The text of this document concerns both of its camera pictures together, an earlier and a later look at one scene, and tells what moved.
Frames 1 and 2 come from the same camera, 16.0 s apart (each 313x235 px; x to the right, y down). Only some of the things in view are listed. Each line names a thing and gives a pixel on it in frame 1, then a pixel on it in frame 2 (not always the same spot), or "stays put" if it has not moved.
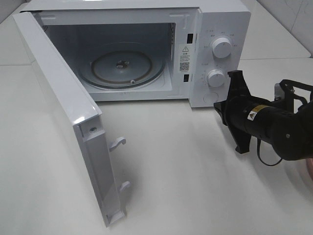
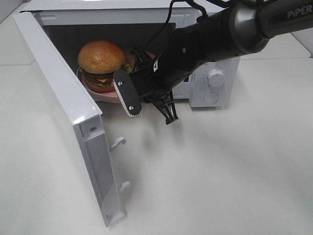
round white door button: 211,97 stays put
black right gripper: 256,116 to 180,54
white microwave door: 82,110 stays put
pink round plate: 309,162 to 109,97
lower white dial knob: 215,78 stays put
